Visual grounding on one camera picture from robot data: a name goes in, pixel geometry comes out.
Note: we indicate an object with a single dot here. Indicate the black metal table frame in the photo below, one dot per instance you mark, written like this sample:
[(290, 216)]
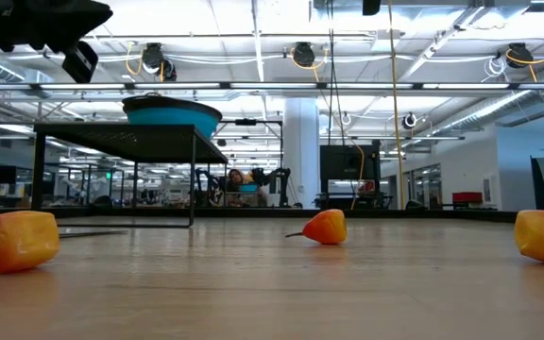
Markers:
[(442, 215)]

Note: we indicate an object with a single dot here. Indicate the black perforated metal shelf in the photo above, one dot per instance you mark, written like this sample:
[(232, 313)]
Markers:
[(135, 141)]

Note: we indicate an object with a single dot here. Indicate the small orange pepper with stem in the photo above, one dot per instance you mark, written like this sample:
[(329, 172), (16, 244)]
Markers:
[(326, 227)]

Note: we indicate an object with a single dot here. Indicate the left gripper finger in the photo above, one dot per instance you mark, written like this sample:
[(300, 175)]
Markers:
[(83, 16), (76, 39)]

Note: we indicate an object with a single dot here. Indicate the small blue background bin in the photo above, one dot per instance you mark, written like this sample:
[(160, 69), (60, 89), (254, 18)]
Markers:
[(248, 188)]

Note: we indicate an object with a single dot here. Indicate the white square pillar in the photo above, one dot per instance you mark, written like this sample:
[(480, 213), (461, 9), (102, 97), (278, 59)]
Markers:
[(300, 141)]

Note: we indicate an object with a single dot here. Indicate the red box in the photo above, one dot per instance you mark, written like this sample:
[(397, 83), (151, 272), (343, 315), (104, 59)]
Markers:
[(470, 197)]

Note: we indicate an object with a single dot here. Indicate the long ceiling light bar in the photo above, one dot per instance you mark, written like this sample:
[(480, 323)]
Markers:
[(272, 86)]

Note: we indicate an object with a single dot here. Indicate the blue collapsible bowl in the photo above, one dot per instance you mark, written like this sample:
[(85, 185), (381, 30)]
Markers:
[(173, 115)]

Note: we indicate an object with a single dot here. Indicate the person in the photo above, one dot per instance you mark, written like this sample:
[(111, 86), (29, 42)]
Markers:
[(235, 178)]

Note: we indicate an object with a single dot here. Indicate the black background robot arm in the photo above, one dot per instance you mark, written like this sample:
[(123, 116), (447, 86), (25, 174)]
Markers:
[(206, 186), (277, 181)]

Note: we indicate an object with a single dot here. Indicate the black background gantry frame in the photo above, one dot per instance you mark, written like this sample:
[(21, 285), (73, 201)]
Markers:
[(246, 122)]

